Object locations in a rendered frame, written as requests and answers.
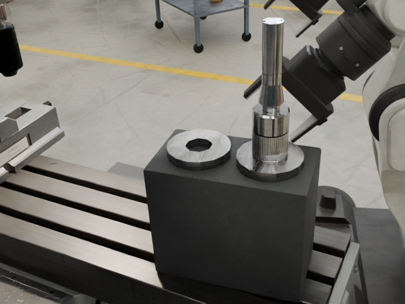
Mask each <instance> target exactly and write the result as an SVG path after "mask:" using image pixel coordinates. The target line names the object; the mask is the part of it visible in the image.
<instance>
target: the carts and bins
mask: <svg viewBox="0 0 405 304"><path fill-rule="evenodd" d="M161 1H163V2H165V3H167V4H169V5H171V6H173V7H175V8H177V9H179V10H181V11H183V12H185V13H187V14H189V15H191V16H192V17H194V20H195V42H196V44H194V46H193V50H194V51H195V52H197V53H201V52H202V51H203V45H202V44H201V38H200V25H199V19H202V20H204V19H206V17H207V16H210V15H213V14H218V13H224V12H228V11H233V10H238V9H242V8H244V33H243V34H242V40H243V41H245V42H248V41H249V40H250V39H251V34H250V33H249V7H250V5H249V0H244V2H242V1H239V0H161ZM155 11H156V18H157V20H156V22H155V27H156V28H158V29H161V28H162V27H163V24H164V23H163V21H161V16H160V3H159V0H155Z"/></svg>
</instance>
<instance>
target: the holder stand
mask: <svg viewBox="0 0 405 304"><path fill-rule="evenodd" d="M320 161H321V149H320V148H319V147H310V146H305V145H295V144H293V143H292V142H290V141H289V142H288V155H287V158H286V159H285V160H284V161H282V162H280V163H275V164H265V163H261V162H258V161H256V160H255V159H254V158H253V157H252V139H250V138H241V137H235V136H227V135H223V134H222V133H220V132H218V131H213V130H202V129H196V130H181V129H176V130H174V132H173V133H172V134H171V135H170V137H169V138H168V139H167V141H166V142H165V143H164V144H163V145H162V147H161V148H160V149H159V150H158V152H157V153H156V154H155V156H154V157H153V158H152V159H151V161H150V162H149V164H147V166H146V167H145V168H144V170H143V174H144V179H145V189H146V198H147V204H148V213H149V222H150V228H151V237H152V246H153V252H154V261H155V270H156V271H158V272H161V273H166V274H171V275H174V276H179V277H184V278H188V279H193V280H198V281H201V282H206V283H211V284H214V285H219V286H223V287H228V288H233V289H236V290H241V291H246V292H250V293H255V294H260V295H263V296H268V297H273V298H276V299H281V300H287V301H290V302H295V303H298V302H299V301H300V299H301V295H302V292H303V286H304V282H305V279H306V274H307V270H308V267H309V262H310V258H311V254H312V250H313V239H314V231H315V218H316V204H317V196H318V183H319V169H320Z"/></svg>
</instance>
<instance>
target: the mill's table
mask: <svg viewBox="0 0 405 304"><path fill-rule="evenodd" d="M9 175H10V177H9V178H8V179H7V180H6V181H4V182H2V183H1V184H0V263H3V264H5V265H8V266H11V267H13V268H17V269H18V270H21V271H24V272H26V273H29V274H32V275H35V276H37V277H40V278H42V279H45V280H48V281H50V282H53V283H56V284H58V285H61V286H63V287H66V288H69V289H71V290H74V291H77V292H79V293H82V294H85V295H87V296H90V297H93V298H95V299H98V300H100V301H103V302H105V303H109V304H348V303H349V299H350V291H351V287H352V285H353V282H354V278H355V276H356V273H357V271H358V266H357V262H358V257H359V250H360V244H358V243H355V242H350V240H351V235H349V234H346V233H342V232H338V231H335V230H330V229H326V228H323V227H319V226H315V231H314V239H313V250H312V254H311V258H310V262H309V267H308V270H307V274H306V279H305V282H304V286H303V292H302V295H301V299H300V301H299V302H298V303H295V302H290V301H287V300H281V299H276V298H273V297H268V296H263V295H260V294H255V293H250V292H246V291H241V290H236V289H233V288H228V287H223V286H219V285H214V284H211V283H206V282H201V281H198V280H193V279H188V278H184V277H179V276H174V275H171V274H166V273H161V272H158V271H156V270H155V261H154V252H153V246H152V237H151V228H150V222H149V213H148V204H147V198H146V189H145V182H143V181H140V180H136V179H131V178H128V177H124V176H119V175H117V174H112V173H108V172H105V171H100V170H97V169H93V168H89V167H86V166H81V165H77V164H74V163H70V162H65V161H62V160H58V159H53V158H50V157H46V156H42V155H39V156H37V157H36V158H35V159H34V160H32V161H31V162H30V163H28V164H27V165H25V166H24V167H23V168H21V169H20V170H19V171H18V172H12V171H10V172H9Z"/></svg>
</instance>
